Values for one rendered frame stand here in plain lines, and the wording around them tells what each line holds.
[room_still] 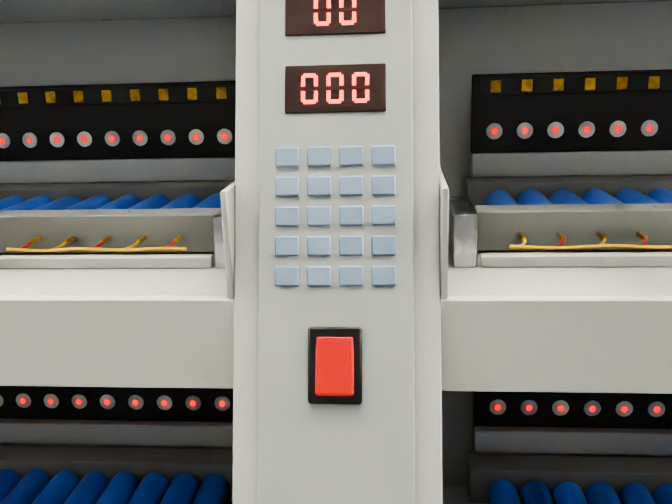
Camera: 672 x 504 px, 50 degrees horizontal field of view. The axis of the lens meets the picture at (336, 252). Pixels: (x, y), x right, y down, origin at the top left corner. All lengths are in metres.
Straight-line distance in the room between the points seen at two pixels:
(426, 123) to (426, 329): 0.09
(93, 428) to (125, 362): 0.19
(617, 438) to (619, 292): 0.19
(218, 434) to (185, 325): 0.19
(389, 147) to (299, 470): 0.15
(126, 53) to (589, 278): 0.39
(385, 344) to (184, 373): 0.10
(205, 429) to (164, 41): 0.29
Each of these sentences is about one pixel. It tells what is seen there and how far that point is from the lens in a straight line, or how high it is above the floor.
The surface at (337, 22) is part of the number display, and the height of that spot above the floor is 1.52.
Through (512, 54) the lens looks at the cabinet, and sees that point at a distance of 0.56.
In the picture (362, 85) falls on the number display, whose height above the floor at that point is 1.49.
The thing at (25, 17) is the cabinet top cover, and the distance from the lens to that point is 0.62.
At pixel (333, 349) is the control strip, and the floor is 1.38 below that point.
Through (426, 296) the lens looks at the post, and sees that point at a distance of 0.33.
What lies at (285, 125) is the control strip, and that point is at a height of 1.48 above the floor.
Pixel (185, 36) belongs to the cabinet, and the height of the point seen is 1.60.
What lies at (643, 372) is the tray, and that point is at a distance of 0.35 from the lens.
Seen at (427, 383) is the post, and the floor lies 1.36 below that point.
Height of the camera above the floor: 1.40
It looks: 3 degrees up
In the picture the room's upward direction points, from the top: straight up
